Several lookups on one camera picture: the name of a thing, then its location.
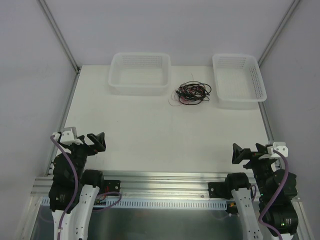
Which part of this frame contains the left white plastic basket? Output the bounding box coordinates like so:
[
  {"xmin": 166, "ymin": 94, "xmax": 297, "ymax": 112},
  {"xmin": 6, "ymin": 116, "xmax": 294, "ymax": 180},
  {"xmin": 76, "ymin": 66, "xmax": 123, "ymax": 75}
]
[{"xmin": 107, "ymin": 52, "xmax": 172, "ymax": 96}]

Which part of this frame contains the aluminium mounting rail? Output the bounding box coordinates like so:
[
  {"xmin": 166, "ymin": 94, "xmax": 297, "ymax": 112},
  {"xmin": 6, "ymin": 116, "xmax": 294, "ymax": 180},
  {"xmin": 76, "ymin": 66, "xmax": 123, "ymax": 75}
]
[{"xmin": 30, "ymin": 172, "xmax": 301, "ymax": 202}]

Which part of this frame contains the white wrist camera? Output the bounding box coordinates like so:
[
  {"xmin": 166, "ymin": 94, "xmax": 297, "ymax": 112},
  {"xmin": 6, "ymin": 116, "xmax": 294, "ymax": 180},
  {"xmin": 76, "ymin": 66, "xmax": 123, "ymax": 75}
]
[
  {"xmin": 259, "ymin": 141, "xmax": 289, "ymax": 159},
  {"xmin": 52, "ymin": 126, "xmax": 83, "ymax": 146}
]

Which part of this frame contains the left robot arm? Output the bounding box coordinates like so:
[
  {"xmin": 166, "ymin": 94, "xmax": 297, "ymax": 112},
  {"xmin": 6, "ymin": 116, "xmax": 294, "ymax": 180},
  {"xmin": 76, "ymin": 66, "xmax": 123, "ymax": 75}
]
[{"xmin": 48, "ymin": 129, "xmax": 106, "ymax": 240}]

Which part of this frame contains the aluminium frame post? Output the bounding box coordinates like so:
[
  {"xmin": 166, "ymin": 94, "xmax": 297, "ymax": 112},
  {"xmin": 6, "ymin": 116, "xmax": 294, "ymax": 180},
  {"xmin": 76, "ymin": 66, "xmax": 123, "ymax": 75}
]
[
  {"xmin": 258, "ymin": 0, "xmax": 302, "ymax": 67},
  {"xmin": 37, "ymin": 0, "xmax": 80, "ymax": 73}
]

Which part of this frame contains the right white plastic basket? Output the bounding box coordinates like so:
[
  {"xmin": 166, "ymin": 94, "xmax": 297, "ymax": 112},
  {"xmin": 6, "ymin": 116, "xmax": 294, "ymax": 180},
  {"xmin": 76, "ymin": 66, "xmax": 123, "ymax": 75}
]
[{"xmin": 212, "ymin": 53, "xmax": 267, "ymax": 110}]

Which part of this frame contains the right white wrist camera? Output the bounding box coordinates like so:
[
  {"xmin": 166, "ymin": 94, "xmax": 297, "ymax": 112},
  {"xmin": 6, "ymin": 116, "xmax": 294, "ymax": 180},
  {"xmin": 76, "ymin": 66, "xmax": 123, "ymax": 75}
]
[{"xmin": 259, "ymin": 141, "xmax": 289, "ymax": 159}]

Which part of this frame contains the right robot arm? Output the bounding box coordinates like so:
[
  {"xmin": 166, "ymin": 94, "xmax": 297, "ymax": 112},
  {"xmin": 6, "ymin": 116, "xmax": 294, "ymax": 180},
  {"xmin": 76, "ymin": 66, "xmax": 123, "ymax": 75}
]
[{"xmin": 222, "ymin": 142, "xmax": 299, "ymax": 240}]

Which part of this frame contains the left aluminium frame post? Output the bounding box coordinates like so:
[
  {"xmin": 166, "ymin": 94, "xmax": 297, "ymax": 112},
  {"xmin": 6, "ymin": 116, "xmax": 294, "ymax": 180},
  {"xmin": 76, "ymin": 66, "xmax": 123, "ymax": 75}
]
[{"xmin": 37, "ymin": 0, "xmax": 80, "ymax": 73}]

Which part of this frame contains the black cable bundle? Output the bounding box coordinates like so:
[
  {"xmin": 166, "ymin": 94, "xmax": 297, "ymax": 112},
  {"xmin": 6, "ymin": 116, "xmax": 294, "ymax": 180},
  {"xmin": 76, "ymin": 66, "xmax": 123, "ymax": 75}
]
[{"xmin": 174, "ymin": 80, "xmax": 213, "ymax": 106}]

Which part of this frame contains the right aluminium frame post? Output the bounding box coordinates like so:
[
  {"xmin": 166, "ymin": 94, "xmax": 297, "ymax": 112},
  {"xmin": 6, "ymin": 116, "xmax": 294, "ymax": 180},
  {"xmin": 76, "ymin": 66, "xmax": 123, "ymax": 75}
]
[{"xmin": 258, "ymin": 0, "xmax": 302, "ymax": 67}]

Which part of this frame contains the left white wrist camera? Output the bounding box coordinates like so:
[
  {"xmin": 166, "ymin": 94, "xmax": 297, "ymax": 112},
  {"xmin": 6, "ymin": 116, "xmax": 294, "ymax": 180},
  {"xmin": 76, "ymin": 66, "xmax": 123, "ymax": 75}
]
[{"xmin": 52, "ymin": 126, "xmax": 83, "ymax": 146}]

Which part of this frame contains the white slotted cable duct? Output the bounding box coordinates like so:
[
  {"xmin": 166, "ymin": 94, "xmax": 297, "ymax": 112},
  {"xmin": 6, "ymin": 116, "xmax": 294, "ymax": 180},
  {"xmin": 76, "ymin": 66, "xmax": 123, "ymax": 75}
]
[{"xmin": 41, "ymin": 197, "xmax": 229, "ymax": 210}]

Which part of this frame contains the white plastic basket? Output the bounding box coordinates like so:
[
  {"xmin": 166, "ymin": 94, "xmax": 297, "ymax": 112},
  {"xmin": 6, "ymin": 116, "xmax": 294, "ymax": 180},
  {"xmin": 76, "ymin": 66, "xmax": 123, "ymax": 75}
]
[
  {"xmin": 212, "ymin": 53, "xmax": 267, "ymax": 110},
  {"xmin": 107, "ymin": 52, "xmax": 172, "ymax": 96}
]

